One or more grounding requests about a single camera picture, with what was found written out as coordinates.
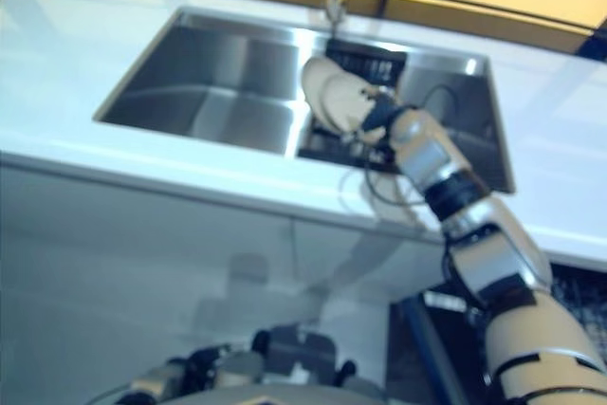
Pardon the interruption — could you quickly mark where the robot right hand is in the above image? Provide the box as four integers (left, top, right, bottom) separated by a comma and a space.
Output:
353, 86, 404, 145

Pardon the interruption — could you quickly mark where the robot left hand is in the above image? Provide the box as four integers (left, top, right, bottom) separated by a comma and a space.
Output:
185, 345, 232, 380

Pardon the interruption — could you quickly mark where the black dish drying rack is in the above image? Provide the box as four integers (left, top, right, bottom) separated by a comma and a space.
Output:
296, 37, 413, 175

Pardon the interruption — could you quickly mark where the grey robot torso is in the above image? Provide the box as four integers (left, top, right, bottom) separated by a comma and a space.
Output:
156, 390, 380, 405

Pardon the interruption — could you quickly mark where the white glossy cabinet door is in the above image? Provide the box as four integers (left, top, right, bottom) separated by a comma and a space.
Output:
0, 156, 299, 405
289, 212, 450, 330

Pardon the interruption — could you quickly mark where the stainless steel sink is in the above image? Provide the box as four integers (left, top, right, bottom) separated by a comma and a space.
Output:
92, 6, 517, 195

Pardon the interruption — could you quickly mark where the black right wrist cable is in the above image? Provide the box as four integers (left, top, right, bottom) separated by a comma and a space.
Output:
360, 138, 431, 219

